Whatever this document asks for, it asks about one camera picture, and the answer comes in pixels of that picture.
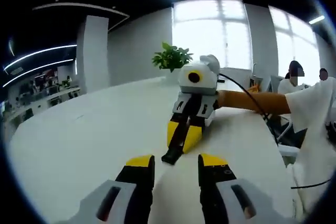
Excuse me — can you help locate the large bright window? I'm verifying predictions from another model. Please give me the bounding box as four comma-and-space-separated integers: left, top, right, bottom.
172, 0, 250, 70
268, 6, 321, 78

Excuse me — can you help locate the row of white office desks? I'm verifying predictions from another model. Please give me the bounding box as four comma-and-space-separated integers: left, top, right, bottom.
4, 84, 81, 120

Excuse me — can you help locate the short ceiling light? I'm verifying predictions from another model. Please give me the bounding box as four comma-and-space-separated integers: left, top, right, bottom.
308, 15, 326, 25

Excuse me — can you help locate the potted green plant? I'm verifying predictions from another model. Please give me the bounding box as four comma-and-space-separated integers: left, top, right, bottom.
152, 42, 194, 83

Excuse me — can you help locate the white office chair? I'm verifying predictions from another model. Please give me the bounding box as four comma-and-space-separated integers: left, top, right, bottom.
277, 118, 301, 157

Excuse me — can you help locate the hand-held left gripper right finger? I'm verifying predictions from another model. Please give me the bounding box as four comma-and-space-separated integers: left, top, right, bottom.
197, 153, 288, 224

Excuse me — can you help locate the ceiling light strip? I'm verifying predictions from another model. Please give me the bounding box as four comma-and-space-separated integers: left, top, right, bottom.
3, 45, 78, 70
2, 58, 76, 88

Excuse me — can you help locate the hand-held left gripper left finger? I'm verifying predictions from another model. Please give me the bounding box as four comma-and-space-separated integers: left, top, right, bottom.
69, 154, 155, 224

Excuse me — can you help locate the person in white shirt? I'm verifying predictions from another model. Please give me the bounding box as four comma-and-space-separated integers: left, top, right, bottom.
285, 77, 336, 210

